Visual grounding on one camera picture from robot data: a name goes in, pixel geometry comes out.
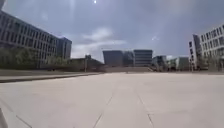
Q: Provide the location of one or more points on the wide stone steps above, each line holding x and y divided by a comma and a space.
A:
126, 69

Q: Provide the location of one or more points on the low dark building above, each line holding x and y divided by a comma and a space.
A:
95, 63

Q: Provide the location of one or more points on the dark banded building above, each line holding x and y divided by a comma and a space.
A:
143, 57

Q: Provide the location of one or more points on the large grey building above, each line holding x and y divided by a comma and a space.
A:
26, 35

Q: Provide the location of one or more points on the pale stone paved plaza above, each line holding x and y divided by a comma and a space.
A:
126, 100

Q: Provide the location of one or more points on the distant buildings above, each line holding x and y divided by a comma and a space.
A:
182, 63

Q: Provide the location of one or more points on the white building with windows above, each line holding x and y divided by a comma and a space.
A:
213, 41

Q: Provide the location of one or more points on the low raised paved platform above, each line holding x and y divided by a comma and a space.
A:
33, 77

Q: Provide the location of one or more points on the row of trees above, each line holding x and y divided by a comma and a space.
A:
20, 58

